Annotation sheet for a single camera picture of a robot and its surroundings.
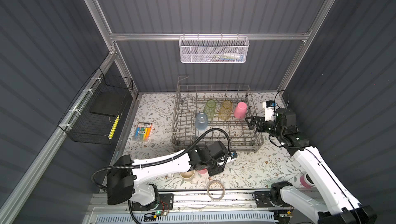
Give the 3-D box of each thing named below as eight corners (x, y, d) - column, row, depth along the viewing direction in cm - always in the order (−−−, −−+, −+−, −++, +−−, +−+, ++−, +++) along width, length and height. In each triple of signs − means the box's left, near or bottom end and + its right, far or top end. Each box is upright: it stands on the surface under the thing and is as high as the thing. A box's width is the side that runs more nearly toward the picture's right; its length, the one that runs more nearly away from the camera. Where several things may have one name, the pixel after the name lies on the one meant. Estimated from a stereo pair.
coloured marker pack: (133, 141, 97) (132, 140, 95) (138, 124, 105) (137, 122, 103) (148, 141, 97) (147, 139, 95) (153, 124, 105) (152, 122, 103)
